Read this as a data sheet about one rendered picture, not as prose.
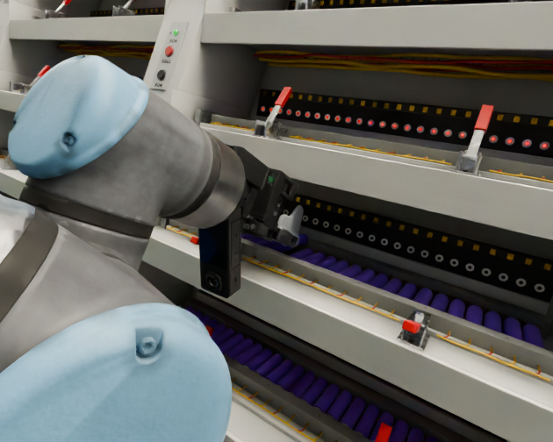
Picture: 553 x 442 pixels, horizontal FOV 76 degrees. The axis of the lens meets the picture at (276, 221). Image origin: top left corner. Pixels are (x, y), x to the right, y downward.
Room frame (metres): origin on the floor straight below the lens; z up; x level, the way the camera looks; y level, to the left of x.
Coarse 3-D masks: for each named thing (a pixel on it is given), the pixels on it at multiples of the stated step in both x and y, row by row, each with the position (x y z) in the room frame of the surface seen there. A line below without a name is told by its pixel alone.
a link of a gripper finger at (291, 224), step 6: (294, 210) 0.49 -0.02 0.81; (300, 210) 0.50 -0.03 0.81; (282, 216) 0.46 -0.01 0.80; (288, 216) 0.48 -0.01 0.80; (294, 216) 0.49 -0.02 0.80; (300, 216) 0.50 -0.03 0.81; (282, 222) 0.46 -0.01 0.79; (288, 222) 0.48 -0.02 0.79; (294, 222) 0.49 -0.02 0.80; (300, 222) 0.51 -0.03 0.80; (288, 228) 0.48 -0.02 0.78; (294, 228) 0.50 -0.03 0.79; (294, 234) 0.50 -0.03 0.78
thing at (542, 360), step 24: (288, 264) 0.49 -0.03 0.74; (312, 264) 0.49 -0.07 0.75; (336, 288) 0.46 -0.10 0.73; (360, 288) 0.44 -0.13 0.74; (408, 312) 0.41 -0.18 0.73; (432, 312) 0.40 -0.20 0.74; (456, 336) 0.39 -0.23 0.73; (480, 336) 0.37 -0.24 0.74; (504, 336) 0.37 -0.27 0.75; (528, 360) 0.35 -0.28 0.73; (552, 360) 0.34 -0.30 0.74
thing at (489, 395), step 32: (160, 224) 0.62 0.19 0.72; (160, 256) 0.55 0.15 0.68; (192, 256) 0.51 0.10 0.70; (384, 256) 0.55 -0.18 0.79; (256, 288) 0.46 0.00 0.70; (288, 288) 0.46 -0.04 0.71; (480, 288) 0.49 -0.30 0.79; (288, 320) 0.44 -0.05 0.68; (320, 320) 0.41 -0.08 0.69; (352, 320) 0.40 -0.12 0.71; (384, 320) 0.41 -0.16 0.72; (352, 352) 0.39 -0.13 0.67; (384, 352) 0.37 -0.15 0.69; (416, 352) 0.36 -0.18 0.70; (448, 352) 0.37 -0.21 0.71; (416, 384) 0.36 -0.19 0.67; (448, 384) 0.34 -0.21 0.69; (480, 384) 0.33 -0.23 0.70; (512, 384) 0.33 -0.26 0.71; (544, 384) 0.34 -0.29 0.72; (480, 416) 0.33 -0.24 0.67; (512, 416) 0.32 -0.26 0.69; (544, 416) 0.31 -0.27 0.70
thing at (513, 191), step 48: (192, 96) 0.61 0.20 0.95; (288, 96) 0.52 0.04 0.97; (336, 96) 0.62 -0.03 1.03; (240, 144) 0.51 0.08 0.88; (288, 144) 0.47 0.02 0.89; (336, 144) 0.49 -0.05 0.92; (384, 144) 0.47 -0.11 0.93; (432, 144) 0.55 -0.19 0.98; (480, 144) 0.52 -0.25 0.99; (528, 144) 0.49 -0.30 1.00; (384, 192) 0.41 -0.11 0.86; (432, 192) 0.38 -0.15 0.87; (480, 192) 0.35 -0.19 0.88; (528, 192) 0.33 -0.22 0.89
